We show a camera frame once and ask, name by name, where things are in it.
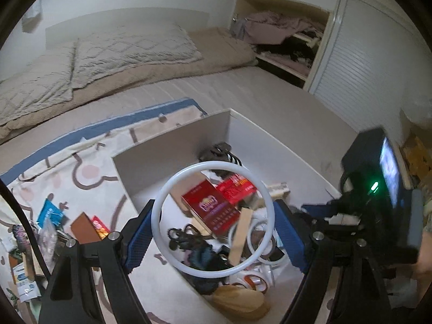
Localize bed mattress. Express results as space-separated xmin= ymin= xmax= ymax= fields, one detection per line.
xmin=0 ymin=66 xmax=358 ymax=176

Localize small red packet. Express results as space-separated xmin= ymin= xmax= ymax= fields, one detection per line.
xmin=91 ymin=216 xmax=110 ymax=240

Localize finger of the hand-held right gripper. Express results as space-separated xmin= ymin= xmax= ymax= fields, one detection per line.
xmin=301 ymin=201 xmax=365 ymax=226

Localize open wall closet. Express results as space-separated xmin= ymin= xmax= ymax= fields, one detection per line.
xmin=231 ymin=0 xmax=335 ymax=90

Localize white shoe box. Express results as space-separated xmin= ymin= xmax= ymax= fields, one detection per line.
xmin=111 ymin=108 xmax=345 ymax=324

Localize white paper packet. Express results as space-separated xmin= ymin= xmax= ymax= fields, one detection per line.
xmin=12 ymin=263 xmax=42 ymax=302

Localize blue packet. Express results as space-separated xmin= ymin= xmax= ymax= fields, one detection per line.
xmin=36 ymin=199 xmax=66 ymax=227

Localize beige blanket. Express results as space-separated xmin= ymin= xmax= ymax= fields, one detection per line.
xmin=0 ymin=27 xmax=259 ymax=142

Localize person's right forearm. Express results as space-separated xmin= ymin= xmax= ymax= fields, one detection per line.
xmin=410 ymin=189 xmax=432 ymax=298

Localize clear plastic bag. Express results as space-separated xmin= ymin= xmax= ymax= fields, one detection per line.
xmin=37 ymin=219 xmax=59 ymax=267

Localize long wooden block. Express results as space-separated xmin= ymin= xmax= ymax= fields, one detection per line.
xmin=229 ymin=207 xmax=252 ymax=265

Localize white headboard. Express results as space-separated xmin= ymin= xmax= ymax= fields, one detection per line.
xmin=45 ymin=7 xmax=210 ymax=49

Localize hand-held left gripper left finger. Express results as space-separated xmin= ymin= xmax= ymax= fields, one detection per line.
xmin=39 ymin=200 xmax=163 ymax=324

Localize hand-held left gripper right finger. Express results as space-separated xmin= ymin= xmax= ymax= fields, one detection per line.
xmin=273 ymin=200 xmax=392 ymax=324

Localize black clips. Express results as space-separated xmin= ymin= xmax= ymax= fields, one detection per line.
xmin=199 ymin=142 xmax=242 ymax=176

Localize purple cloth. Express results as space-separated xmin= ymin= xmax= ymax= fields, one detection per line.
xmin=233 ymin=11 xmax=325 ymax=45

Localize dark clothes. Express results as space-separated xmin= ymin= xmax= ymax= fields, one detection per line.
xmin=256 ymin=37 xmax=319 ymax=64

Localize black strap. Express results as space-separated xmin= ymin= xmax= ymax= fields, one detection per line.
xmin=168 ymin=224 xmax=203 ymax=251

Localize large red box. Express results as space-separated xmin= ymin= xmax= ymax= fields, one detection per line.
xmin=181 ymin=180 xmax=242 ymax=237

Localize light rounded wooden block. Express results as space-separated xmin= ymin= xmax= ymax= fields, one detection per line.
xmin=211 ymin=285 xmax=272 ymax=321

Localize small cardboard box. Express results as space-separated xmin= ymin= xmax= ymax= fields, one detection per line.
xmin=266 ymin=182 xmax=291 ymax=199

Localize orange striped tape roll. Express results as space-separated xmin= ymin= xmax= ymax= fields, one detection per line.
xmin=233 ymin=263 xmax=275 ymax=292

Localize brown leather case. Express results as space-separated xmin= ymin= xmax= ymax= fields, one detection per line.
xmin=70 ymin=212 xmax=102 ymax=244

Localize black cable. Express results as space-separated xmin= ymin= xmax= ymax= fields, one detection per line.
xmin=0 ymin=179 xmax=55 ymax=277

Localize white ring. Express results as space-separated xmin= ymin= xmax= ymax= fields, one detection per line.
xmin=151 ymin=161 xmax=272 ymax=279
xmin=248 ymin=221 xmax=289 ymax=267

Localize purple figurine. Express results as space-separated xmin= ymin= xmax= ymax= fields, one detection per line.
xmin=12 ymin=224 xmax=34 ymax=254

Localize white louvred door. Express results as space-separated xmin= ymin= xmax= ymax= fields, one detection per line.
xmin=307 ymin=0 xmax=432 ymax=163

